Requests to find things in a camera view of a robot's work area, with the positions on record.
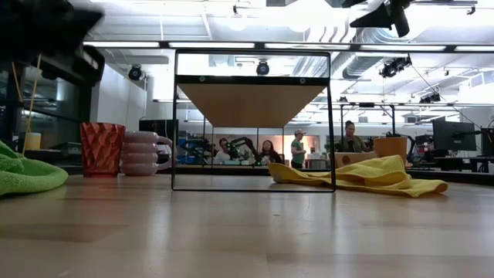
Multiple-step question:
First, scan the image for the black computer monitor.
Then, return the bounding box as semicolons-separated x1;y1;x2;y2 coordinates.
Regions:
480;127;494;158
431;119;478;153
138;118;179;147

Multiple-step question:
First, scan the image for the red faceted plastic cup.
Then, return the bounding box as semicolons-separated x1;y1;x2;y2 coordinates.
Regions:
80;122;127;178

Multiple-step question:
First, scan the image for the wooden shelf with black frame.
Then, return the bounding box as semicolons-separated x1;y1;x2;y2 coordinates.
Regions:
171;49;336;193

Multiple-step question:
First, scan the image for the yellow microfibre cloth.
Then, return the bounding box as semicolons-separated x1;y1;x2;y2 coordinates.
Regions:
267;154;449;198

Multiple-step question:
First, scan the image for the yellow plastic container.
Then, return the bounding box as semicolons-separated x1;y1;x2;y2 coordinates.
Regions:
23;131;42;151

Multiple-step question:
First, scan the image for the yellow cable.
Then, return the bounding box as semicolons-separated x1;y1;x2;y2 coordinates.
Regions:
10;53;42;156

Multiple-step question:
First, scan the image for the person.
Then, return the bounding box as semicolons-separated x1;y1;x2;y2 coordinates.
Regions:
258;139;283;167
289;128;308;170
213;137;233;166
333;120;374;154

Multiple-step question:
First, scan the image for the green microfibre cloth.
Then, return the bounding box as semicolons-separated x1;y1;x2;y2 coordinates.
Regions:
0;139;69;197

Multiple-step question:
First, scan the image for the black aluminium rail frame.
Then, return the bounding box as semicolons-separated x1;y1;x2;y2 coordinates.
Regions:
57;164;494;185

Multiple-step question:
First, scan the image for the lilac ribbed ceramic mug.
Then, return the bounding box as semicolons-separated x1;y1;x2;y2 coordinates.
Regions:
120;131;174;178

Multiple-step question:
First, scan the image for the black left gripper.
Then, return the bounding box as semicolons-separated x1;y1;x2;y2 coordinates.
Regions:
0;0;105;59

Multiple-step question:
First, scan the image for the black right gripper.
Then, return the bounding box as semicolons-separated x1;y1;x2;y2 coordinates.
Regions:
349;0;414;39

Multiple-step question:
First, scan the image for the cardboard box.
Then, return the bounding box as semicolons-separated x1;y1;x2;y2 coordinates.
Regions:
333;151;378;169

